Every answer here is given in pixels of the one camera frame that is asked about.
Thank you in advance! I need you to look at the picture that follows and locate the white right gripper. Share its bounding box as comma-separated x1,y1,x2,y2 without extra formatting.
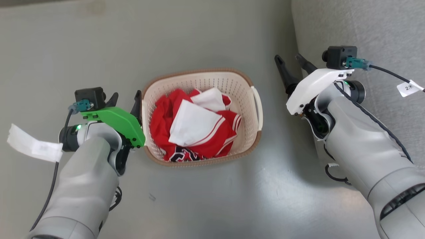
274,54,355,116

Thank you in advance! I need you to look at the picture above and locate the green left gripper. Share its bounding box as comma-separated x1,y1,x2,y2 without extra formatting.
81,90,146,153

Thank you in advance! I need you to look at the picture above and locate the cream perforated plastic laundry basket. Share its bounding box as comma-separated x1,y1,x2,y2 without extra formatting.
142,68,263,167

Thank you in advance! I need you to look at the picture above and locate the red sports jersey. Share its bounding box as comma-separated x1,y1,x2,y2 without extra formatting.
149,88,242,162

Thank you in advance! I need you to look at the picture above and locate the white garment with red trim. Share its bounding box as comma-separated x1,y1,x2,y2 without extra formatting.
168,87,226,147

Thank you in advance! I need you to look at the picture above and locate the grey fabric sofa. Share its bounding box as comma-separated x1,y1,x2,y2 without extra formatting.
292,0,425,160

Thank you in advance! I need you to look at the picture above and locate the black right camera cable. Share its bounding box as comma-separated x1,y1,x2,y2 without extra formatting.
345,57,425,92

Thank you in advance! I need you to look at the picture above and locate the black cable along right arm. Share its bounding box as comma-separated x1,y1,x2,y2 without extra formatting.
334,81,413,163

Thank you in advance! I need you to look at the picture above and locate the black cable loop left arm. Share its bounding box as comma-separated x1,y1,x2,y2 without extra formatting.
109,186,123,211

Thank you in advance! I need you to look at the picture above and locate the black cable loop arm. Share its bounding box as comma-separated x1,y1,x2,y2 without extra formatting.
324,144,351,186
109,186,123,211

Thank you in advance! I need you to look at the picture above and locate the blank white cable tag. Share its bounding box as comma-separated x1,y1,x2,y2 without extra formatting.
7,123,63,163

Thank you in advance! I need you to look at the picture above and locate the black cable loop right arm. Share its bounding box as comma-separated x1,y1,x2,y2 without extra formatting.
324,144,351,186

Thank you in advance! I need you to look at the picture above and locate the white cable tag with writing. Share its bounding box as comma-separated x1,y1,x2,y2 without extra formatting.
397,79,425,97

